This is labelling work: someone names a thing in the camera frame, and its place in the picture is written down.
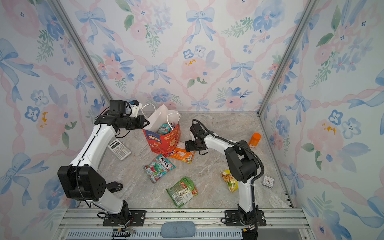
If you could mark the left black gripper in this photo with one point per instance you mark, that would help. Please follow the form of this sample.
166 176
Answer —
140 118

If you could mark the green snack bag barcode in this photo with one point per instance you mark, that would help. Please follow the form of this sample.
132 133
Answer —
182 192

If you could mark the red paper gift bag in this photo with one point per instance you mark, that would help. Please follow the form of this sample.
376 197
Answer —
162 144

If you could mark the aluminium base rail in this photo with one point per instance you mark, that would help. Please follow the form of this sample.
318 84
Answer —
211 224

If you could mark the white scientific calculator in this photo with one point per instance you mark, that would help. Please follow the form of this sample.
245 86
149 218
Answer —
119 149

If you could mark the orange pill bottle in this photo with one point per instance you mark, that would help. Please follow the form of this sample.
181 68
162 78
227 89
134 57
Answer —
255 139

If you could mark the orange snack packet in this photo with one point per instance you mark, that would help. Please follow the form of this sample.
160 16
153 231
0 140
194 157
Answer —
182 155

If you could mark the small white square clock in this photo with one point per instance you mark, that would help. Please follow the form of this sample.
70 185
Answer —
268 182

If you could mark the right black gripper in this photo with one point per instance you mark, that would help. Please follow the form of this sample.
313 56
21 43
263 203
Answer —
189 146

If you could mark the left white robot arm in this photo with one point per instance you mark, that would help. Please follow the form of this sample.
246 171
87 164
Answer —
80 179

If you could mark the teal Fox's candy bag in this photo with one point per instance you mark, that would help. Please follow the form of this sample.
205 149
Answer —
165 129

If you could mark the grey blue foam pad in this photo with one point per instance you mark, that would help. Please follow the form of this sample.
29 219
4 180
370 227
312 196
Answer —
178 230

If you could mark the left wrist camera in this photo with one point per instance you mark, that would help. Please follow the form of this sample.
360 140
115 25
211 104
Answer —
117 108

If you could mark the yellow snack bag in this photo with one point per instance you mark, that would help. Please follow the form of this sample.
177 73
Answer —
230 180

